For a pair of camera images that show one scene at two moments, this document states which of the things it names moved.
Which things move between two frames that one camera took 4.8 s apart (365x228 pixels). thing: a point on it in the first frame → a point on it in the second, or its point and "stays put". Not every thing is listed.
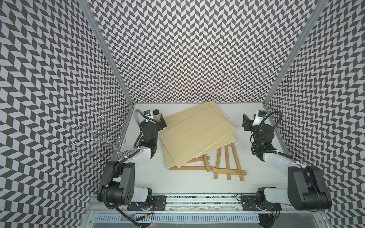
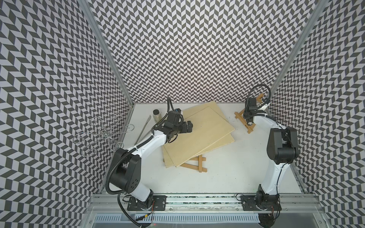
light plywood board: (187, 138) stays put
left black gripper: (160, 127) → (185, 129)
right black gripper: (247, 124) → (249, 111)
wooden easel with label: (228, 171) → (249, 126)
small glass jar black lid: (156, 115) stays put
